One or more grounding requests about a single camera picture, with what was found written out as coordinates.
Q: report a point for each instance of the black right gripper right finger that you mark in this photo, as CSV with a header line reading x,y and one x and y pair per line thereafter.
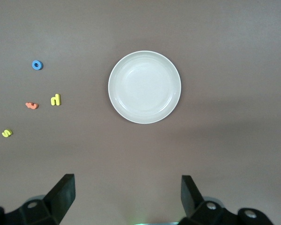
x,y
194,204

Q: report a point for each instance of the orange letter t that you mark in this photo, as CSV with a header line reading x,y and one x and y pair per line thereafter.
x,y
32,105

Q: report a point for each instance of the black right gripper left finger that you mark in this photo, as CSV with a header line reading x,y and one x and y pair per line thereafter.
x,y
58,201

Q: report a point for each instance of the brown table cover sheet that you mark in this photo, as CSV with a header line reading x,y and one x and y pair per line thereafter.
x,y
140,23

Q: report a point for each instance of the blue letter o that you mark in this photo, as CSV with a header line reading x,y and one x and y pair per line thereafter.
x,y
33,65

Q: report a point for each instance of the yellow letter s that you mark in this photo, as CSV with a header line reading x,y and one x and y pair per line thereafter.
x,y
7,133

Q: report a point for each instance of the yellow letter h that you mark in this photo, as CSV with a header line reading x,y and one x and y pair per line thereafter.
x,y
56,100

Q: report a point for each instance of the beige brown plate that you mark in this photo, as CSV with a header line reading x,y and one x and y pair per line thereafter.
x,y
144,87

